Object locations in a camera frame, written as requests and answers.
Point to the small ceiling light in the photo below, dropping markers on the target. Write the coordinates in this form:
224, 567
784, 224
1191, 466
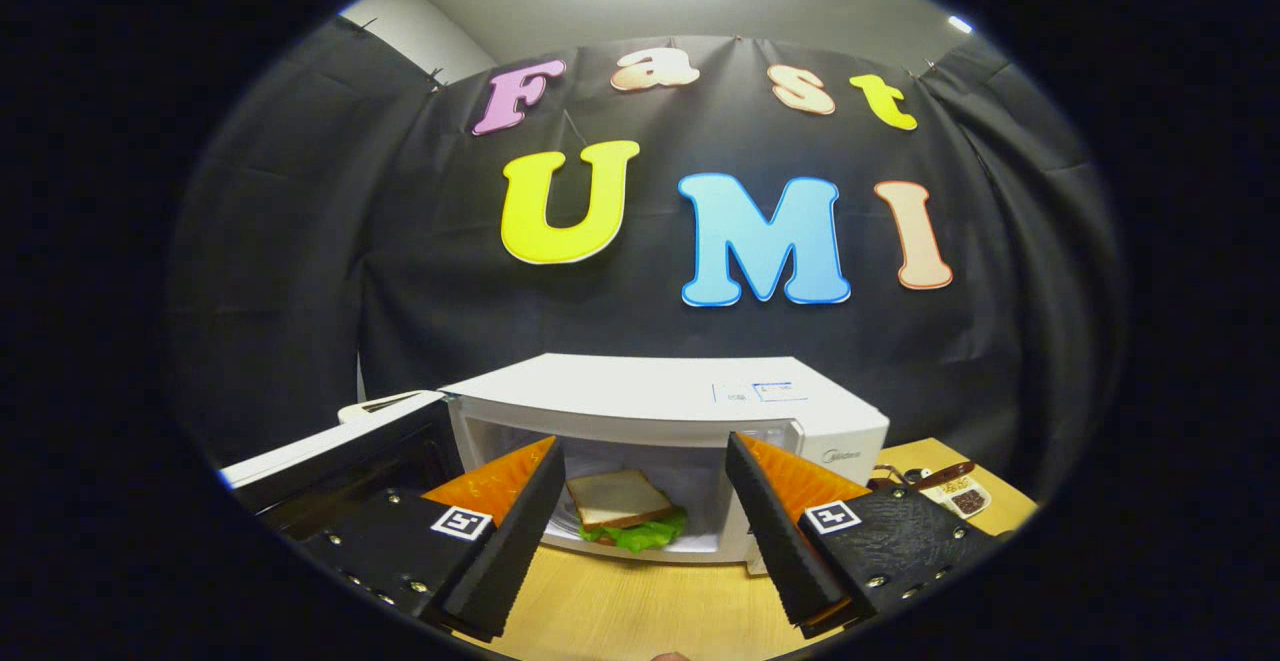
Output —
960, 24

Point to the white dish of beans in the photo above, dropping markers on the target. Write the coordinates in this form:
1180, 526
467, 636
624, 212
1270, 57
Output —
962, 499

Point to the sandwich with lettuce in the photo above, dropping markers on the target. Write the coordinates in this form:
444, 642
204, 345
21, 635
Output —
620, 501

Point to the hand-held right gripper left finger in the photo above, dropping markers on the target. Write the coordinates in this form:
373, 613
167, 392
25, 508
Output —
510, 551

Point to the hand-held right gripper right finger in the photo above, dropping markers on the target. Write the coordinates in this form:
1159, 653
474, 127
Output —
780, 541

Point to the white microwave oven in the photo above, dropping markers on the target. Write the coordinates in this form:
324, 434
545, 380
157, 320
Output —
620, 391

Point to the black backdrop cloth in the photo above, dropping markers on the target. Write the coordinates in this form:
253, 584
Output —
300, 241

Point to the metal utensil holder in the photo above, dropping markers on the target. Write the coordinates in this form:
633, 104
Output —
890, 479

